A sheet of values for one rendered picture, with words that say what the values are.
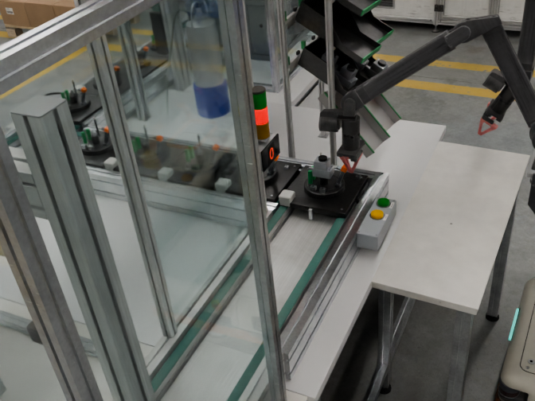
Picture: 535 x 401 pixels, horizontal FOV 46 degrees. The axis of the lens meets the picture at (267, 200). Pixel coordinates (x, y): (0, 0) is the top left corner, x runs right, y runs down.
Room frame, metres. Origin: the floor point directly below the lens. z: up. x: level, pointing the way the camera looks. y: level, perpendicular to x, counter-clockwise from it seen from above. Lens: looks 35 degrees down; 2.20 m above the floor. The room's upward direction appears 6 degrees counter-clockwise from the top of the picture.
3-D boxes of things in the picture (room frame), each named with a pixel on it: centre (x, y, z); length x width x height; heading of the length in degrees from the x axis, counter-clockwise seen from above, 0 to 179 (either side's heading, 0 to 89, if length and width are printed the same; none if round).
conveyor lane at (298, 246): (1.56, -0.03, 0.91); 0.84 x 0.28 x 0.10; 151
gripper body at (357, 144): (1.76, -0.29, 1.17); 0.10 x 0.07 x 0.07; 152
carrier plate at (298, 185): (1.81, -0.20, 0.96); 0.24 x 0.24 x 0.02; 61
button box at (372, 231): (1.63, -0.35, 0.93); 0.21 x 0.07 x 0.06; 151
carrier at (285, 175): (1.93, 0.02, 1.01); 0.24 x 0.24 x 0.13; 61
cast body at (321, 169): (1.82, -0.19, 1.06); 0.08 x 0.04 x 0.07; 62
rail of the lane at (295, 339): (1.50, -0.20, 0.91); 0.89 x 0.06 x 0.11; 151
